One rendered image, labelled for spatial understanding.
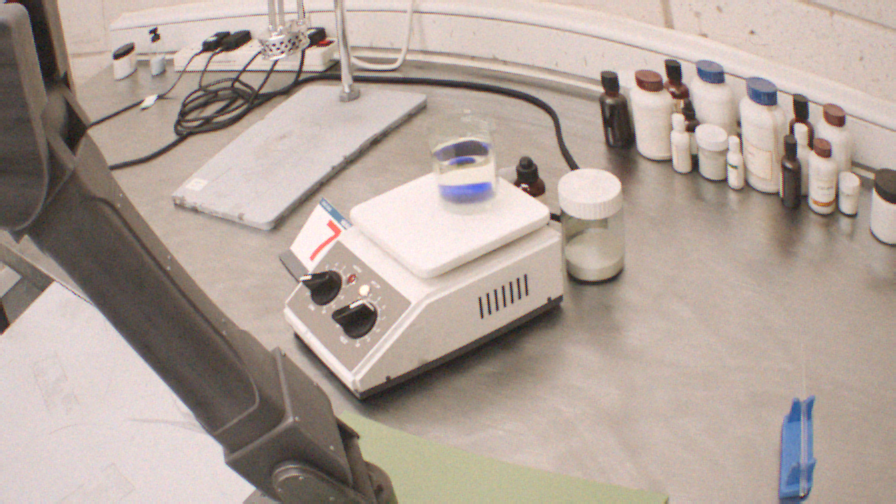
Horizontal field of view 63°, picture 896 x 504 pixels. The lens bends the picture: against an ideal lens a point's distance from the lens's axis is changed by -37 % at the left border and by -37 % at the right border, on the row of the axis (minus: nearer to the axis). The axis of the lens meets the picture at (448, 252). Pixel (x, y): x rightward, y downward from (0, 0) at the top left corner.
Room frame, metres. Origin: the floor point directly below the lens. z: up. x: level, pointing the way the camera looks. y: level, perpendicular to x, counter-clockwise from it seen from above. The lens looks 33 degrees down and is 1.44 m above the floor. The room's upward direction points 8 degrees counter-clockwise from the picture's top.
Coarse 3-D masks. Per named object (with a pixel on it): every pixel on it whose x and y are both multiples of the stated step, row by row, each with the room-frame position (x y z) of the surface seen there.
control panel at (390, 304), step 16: (336, 256) 0.77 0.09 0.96; (352, 256) 0.75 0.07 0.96; (352, 272) 0.74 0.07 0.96; (368, 272) 0.73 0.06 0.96; (304, 288) 0.75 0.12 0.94; (352, 288) 0.72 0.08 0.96; (384, 288) 0.71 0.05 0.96; (288, 304) 0.75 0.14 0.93; (304, 304) 0.74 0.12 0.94; (336, 304) 0.72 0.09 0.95; (384, 304) 0.69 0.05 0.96; (400, 304) 0.68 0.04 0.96; (304, 320) 0.72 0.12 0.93; (320, 320) 0.71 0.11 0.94; (384, 320) 0.68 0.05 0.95; (320, 336) 0.70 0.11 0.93; (336, 336) 0.69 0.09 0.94; (368, 336) 0.67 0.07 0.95; (336, 352) 0.67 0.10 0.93; (352, 352) 0.67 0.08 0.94; (368, 352) 0.66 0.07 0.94; (352, 368) 0.65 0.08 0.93
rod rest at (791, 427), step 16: (784, 416) 0.49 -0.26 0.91; (800, 416) 0.48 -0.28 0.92; (784, 432) 0.47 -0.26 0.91; (800, 432) 0.46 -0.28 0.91; (784, 448) 0.45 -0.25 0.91; (800, 448) 0.44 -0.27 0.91; (784, 464) 0.43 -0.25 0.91; (800, 464) 0.41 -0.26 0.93; (784, 480) 0.41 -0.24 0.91; (784, 496) 0.40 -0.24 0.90
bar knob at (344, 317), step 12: (360, 300) 0.69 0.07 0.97; (336, 312) 0.69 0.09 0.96; (348, 312) 0.68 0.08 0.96; (360, 312) 0.68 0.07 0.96; (372, 312) 0.69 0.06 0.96; (348, 324) 0.69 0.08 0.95; (360, 324) 0.68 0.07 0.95; (372, 324) 0.68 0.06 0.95; (348, 336) 0.68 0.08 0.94; (360, 336) 0.68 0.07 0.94
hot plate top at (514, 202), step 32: (416, 192) 0.80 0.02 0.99; (512, 192) 0.78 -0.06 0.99; (384, 224) 0.76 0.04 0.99; (416, 224) 0.75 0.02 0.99; (448, 224) 0.74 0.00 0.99; (480, 224) 0.74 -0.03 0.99; (512, 224) 0.73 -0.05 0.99; (544, 224) 0.74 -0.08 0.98; (416, 256) 0.71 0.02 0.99; (448, 256) 0.70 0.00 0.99
